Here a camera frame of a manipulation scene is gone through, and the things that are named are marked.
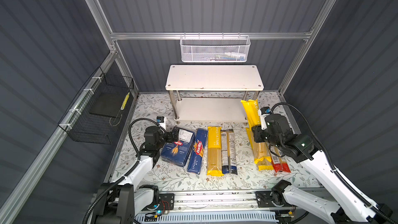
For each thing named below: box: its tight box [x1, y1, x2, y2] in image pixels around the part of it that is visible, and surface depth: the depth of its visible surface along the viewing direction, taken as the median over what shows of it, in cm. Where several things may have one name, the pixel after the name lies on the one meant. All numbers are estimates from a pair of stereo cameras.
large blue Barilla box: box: [160, 127, 196, 168], surface depth 86 cm
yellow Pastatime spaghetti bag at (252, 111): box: [240, 98, 261, 131], surface depth 74 cm
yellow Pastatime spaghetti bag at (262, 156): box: [245, 127, 275, 172], surface depth 68 cm
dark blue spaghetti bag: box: [220, 129, 238, 176], surface depth 89 cm
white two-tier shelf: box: [164, 64, 265, 123], surface depth 88 cm
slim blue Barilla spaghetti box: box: [187, 128, 209, 175], surface depth 88 cm
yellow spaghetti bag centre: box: [206, 126, 225, 177], surface depth 89 cm
